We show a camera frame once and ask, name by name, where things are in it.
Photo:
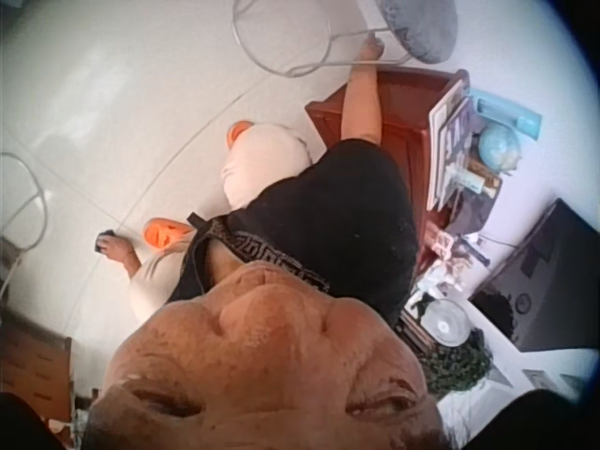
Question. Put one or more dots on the person's right hand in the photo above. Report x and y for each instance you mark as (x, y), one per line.
(371, 50)

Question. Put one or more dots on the person's left hand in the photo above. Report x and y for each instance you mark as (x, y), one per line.
(114, 246)

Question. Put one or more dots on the small black cloth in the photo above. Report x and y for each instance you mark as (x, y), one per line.
(104, 234)

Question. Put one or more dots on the grey cushioned metal stool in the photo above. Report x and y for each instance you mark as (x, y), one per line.
(422, 28)

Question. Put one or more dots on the red-brown wooden cabinet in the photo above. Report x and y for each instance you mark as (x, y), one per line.
(408, 98)

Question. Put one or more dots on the stack of printed magazines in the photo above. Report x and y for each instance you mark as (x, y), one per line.
(447, 145)

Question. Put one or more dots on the brown wooden furniture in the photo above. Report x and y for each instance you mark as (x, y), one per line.
(33, 365)

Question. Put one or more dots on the light blue telephone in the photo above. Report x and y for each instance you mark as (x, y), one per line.
(508, 112)

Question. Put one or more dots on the small blue globe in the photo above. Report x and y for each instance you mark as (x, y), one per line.
(499, 146)

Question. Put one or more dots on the person's legs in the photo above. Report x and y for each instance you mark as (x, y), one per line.
(262, 159)

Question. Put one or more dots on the white tube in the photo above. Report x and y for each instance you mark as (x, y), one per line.
(469, 179)

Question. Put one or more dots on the heap of small desk items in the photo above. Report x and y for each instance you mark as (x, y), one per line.
(445, 262)

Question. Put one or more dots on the clear glass ashtray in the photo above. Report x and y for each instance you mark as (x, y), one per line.
(445, 323)

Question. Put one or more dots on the black monitor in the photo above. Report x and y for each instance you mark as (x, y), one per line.
(548, 281)

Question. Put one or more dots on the green potted plant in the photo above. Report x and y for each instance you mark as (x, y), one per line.
(459, 363)

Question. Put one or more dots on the metal stool frame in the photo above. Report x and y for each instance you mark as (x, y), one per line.
(35, 197)

